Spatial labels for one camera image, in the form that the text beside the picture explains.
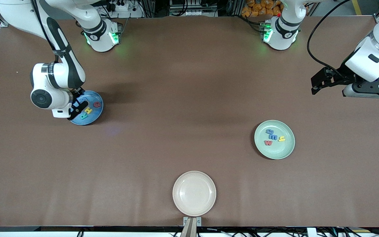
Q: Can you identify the blue round plate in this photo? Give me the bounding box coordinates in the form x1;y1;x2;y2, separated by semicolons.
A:
70;91;104;126

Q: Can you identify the green round plate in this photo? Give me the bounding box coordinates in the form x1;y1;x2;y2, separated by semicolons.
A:
254;120;295;160

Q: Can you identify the beige round plate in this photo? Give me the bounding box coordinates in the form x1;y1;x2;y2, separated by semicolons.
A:
172;171;216;217

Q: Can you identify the brown table cover sheet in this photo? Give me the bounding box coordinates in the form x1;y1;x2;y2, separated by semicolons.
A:
0;16;379;227

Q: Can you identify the white power strip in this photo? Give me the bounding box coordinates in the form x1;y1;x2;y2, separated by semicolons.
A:
106;0;131;12

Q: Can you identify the orange packaged items pile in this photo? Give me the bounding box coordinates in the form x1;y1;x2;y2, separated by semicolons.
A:
241;0;284;17

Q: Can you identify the dark equipment with cables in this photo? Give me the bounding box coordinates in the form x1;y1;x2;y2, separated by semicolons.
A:
169;0;224;17

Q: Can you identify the grey metal mount bracket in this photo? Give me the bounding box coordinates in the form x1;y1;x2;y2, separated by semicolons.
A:
183;217;202;227

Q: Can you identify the camera mount post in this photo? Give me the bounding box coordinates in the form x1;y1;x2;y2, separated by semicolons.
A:
180;218;197;237

